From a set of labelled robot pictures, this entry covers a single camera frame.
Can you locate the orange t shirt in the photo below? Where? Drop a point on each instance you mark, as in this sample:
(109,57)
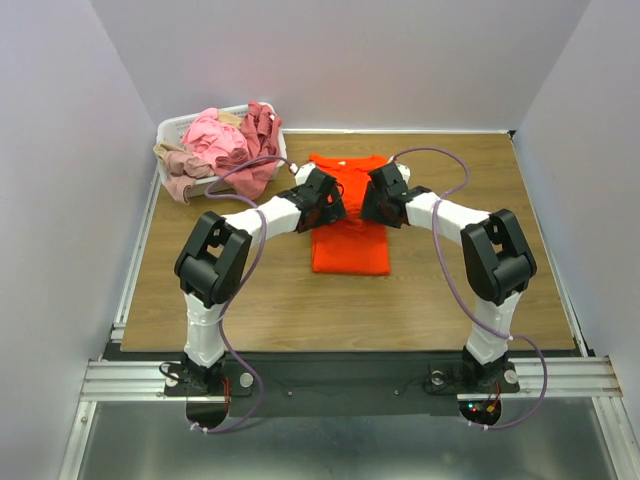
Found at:
(352,245)

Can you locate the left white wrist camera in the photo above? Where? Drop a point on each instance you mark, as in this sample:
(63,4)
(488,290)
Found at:
(302,173)

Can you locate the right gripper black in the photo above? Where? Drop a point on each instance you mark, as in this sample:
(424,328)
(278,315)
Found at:
(371,212)

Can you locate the dusty rose t shirt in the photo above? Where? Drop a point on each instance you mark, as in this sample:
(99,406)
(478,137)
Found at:
(260,128)

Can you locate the light pink t shirt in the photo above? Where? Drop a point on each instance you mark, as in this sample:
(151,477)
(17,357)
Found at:
(214,133)

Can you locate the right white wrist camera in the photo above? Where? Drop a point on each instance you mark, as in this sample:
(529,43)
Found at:
(404,170)

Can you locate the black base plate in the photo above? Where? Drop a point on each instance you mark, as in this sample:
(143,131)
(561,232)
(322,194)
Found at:
(338,384)

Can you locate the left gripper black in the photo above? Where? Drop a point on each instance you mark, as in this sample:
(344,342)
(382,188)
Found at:
(333,211)

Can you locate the aluminium frame rail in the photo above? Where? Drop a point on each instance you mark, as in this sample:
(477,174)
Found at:
(585,377)

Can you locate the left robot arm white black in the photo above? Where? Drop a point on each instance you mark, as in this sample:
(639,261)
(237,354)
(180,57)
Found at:
(211,267)

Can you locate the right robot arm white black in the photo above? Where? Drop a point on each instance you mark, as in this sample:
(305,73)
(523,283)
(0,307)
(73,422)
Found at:
(498,263)

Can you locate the beige mauve t shirt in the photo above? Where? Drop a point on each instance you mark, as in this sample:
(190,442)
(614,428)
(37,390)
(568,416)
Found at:
(183,167)

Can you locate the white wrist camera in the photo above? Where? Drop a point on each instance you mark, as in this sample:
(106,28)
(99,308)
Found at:
(404,170)
(302,173)

